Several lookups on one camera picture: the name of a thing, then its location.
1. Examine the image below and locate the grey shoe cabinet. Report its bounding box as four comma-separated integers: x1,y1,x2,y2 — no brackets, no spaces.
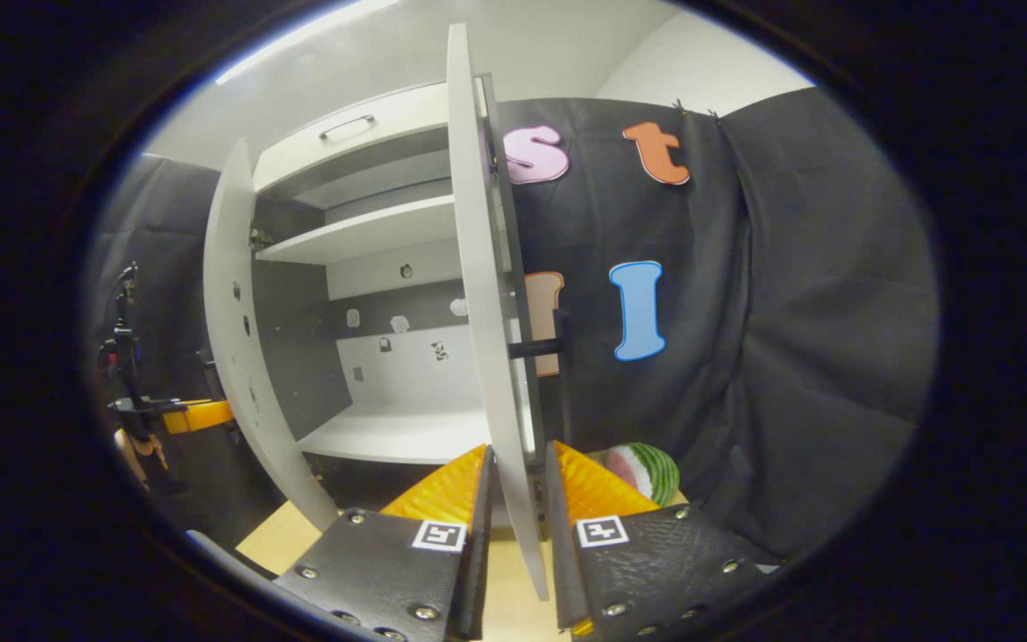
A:
251,80,534,511

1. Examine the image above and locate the thin white cabinet shelf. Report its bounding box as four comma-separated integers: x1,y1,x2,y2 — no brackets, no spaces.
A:
255,194,463,266

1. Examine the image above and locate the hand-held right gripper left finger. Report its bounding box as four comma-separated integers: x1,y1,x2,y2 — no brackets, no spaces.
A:
271,442,498,642

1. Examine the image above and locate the watermelon slice toy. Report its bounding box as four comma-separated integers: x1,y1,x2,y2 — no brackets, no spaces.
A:
604,443,681,507

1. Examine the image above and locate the grey cabinet drawer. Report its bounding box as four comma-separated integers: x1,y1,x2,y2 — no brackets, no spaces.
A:
252,82,452,193

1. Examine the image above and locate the black backdrop cloth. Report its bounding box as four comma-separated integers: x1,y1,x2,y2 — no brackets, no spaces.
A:
86,153,284,547
491,86,941,558

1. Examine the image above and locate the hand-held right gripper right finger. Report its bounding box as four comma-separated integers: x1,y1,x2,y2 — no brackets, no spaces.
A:
543,440,784,639

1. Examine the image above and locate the grey cabinet door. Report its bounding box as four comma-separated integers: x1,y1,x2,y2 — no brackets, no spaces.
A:
203,138,342,533
445,22,552,600

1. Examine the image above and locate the black stand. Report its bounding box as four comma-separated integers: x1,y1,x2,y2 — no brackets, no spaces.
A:
97,261,146,399

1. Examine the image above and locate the white cabinet bottom shelf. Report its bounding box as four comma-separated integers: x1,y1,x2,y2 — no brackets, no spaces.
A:
298,401,493,466

